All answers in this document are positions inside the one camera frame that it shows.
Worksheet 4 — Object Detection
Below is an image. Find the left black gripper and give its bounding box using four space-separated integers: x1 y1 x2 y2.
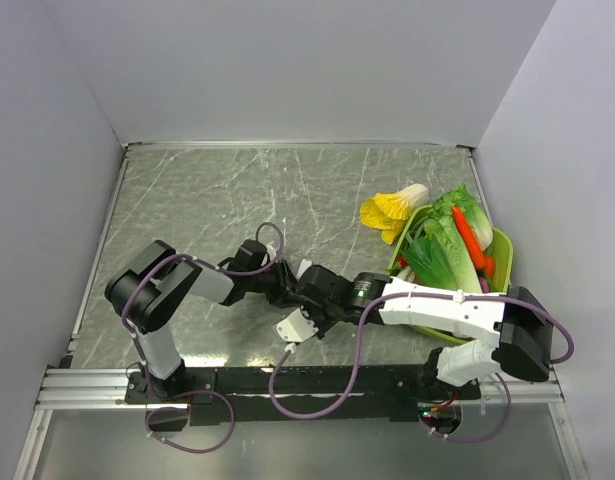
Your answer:
246 259 307 308

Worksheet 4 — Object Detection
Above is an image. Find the white battery cover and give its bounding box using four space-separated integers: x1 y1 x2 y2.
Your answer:
296 259 313 279

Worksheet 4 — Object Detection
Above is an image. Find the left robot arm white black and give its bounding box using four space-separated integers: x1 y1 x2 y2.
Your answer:
104 239 298 402

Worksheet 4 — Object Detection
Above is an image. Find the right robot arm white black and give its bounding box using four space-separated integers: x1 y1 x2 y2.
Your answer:
296 265 553 399

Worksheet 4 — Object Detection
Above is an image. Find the yellow toy cabbage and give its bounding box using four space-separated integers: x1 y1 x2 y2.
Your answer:
360 184 429 245

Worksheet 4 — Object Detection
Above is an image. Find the green toy lettuce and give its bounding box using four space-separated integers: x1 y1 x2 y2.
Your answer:
404 216 482 293

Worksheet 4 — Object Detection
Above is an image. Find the orange toy carrot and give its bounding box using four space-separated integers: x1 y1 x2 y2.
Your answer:
452 206 495 278

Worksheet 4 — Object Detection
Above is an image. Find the green toy napa cabbage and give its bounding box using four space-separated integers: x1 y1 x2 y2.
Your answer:
429 184 493 250

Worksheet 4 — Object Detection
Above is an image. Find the green plastic basket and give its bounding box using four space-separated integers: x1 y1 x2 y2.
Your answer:
387 205 514 345

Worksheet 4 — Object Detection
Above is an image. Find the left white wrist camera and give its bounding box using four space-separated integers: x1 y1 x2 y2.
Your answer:
265 244 277 263

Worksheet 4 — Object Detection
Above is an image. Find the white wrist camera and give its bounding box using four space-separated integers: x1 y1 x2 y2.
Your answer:
273 309 319 353
265 244 277 263

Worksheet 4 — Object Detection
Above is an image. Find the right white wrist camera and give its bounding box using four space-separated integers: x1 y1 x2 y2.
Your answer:
273 309 319 353

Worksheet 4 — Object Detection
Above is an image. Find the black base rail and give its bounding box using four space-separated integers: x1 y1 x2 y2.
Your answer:
125 364 481 426

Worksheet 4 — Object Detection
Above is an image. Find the base left purple cable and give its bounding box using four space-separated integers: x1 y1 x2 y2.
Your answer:
144 389 237 455

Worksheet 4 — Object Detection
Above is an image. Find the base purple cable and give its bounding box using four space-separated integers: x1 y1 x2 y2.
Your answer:
144 389 237 455
419 374 513 445

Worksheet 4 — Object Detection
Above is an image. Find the base right purple cable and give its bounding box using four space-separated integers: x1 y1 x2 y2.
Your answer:
419 374 513 445

